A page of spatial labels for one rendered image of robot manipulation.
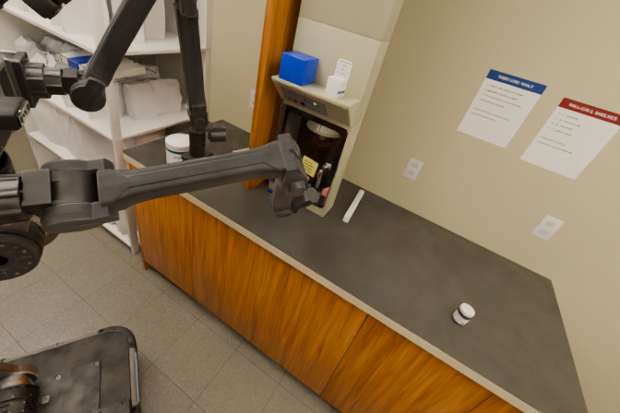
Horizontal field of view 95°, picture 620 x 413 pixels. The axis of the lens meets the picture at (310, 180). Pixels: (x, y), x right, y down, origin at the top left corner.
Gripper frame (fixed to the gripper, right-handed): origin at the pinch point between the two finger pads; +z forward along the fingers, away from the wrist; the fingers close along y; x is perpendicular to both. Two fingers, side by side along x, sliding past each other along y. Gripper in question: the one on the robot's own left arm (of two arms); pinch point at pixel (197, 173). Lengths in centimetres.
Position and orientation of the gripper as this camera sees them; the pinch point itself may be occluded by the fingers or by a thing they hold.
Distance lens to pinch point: 122.1
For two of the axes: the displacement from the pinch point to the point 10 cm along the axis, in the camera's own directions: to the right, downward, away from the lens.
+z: -2.1, 8.1, 5.5
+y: 4.9, -4.0, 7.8
